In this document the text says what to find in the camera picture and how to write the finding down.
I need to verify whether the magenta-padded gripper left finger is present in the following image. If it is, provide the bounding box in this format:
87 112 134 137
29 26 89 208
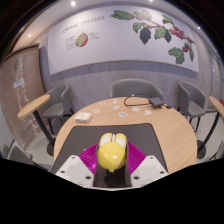
54 143 113 188

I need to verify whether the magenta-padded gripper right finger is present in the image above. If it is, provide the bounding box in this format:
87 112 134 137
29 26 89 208
111 141 169 188

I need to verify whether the black mouse pad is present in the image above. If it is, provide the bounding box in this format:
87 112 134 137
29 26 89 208
51 123 169 175

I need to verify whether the small white box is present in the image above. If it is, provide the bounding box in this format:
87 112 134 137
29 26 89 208
73 111 93 124

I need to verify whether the grey upholstered armchair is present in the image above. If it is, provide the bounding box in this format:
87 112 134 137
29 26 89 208
109 78 164 105
41 83 75 135
175 80 207 133
6 144 34 165

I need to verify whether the black box device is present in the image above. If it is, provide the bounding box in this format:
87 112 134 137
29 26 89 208
148 96 166 109

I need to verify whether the round wooden side table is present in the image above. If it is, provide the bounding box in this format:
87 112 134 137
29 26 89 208
196 95 224 160
17 93 56 146

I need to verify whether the black cable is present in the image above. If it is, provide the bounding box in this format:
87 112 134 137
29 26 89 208
123 93 155 108

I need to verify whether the brown wall map board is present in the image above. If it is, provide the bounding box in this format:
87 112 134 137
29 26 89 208
0 44 46 151

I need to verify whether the coffee cherries wall mural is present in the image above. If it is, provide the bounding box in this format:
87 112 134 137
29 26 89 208
47 4 200 76

